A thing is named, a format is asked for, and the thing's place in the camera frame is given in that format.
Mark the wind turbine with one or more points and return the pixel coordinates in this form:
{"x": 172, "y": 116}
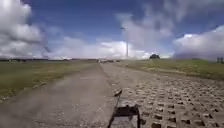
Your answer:
{"x": 127, "y": 43}

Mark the dark round tree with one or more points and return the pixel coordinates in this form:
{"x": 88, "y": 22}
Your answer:
{"x": 154, "y": 56}

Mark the grey concrete track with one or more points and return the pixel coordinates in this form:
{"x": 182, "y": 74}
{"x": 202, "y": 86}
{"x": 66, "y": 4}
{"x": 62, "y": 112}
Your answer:
{"x": 80, "y": 96}

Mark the concrete grid paver strip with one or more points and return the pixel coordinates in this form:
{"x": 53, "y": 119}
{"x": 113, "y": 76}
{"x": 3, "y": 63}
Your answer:
{"x": 166, "y": 100}

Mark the green grass field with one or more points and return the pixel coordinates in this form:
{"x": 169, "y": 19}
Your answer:
{"x": 186, "y": 66}
{"x": 30, "y": 73}

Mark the distant tree line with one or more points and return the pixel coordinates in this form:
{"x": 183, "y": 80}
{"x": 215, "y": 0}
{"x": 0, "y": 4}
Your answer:
{"x": 30, "y": 60}

